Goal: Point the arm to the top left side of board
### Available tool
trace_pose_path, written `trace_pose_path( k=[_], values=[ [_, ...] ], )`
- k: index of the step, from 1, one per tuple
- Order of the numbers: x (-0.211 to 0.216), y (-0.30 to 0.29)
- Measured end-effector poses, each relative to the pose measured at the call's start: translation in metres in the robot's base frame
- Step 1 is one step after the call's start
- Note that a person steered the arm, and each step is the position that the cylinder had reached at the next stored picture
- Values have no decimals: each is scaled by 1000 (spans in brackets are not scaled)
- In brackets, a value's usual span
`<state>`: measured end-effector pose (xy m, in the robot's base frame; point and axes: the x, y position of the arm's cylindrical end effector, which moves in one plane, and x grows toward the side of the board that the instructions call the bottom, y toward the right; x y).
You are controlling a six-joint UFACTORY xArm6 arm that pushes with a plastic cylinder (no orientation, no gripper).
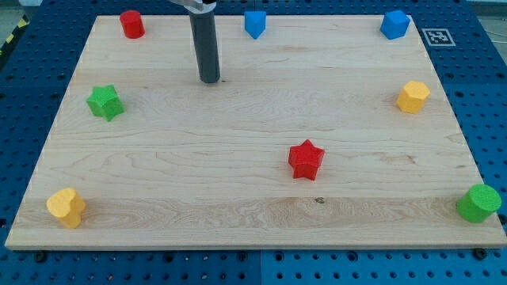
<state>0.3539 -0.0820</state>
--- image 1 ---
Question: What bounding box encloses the wooden board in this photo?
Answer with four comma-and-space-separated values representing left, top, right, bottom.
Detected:
6, 15, 506, 251

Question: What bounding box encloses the red star block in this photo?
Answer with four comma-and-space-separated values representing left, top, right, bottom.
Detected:
288, 139, 325, 181

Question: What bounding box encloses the blue triangular prism block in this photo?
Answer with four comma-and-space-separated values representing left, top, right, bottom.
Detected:
244, 11, 267, 40

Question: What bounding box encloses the green star block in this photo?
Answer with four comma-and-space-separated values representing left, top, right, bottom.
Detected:
86, 85, 124, 121

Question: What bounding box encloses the yellow hexagon block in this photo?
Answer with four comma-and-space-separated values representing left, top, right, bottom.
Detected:
396, 81, 430, 114

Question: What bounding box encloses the red cylinder block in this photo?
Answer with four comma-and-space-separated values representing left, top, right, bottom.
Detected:
120, 9, 145, 39

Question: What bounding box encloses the blue cube block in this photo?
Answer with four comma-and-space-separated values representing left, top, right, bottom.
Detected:
379, 10, 410, 40

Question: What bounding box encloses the yellow heart block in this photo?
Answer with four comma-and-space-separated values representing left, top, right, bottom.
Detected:
46, 188, 86, 229

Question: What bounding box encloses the white fiducial marker tag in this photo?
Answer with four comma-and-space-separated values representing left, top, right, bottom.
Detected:
421, 28, 456, 47

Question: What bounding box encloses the green cylinder block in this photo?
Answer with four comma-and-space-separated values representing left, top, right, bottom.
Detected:
456, 184, 502, 223

